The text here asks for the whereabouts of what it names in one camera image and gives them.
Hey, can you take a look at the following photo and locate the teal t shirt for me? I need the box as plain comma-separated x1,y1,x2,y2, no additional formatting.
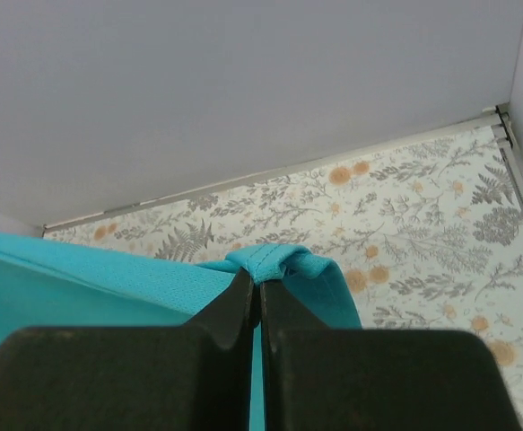
0,234,361,430

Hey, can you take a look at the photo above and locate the aluminium frame rail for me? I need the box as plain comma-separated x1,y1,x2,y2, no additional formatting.
44,107,523,253

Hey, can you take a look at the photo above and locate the floral patterned table mat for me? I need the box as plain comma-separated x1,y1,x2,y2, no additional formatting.
45,123,523,426

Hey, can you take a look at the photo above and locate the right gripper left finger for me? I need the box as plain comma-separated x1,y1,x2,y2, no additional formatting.
0,270,255,430

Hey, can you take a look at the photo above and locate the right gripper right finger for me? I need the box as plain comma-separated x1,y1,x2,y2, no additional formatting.
260,282,520,430

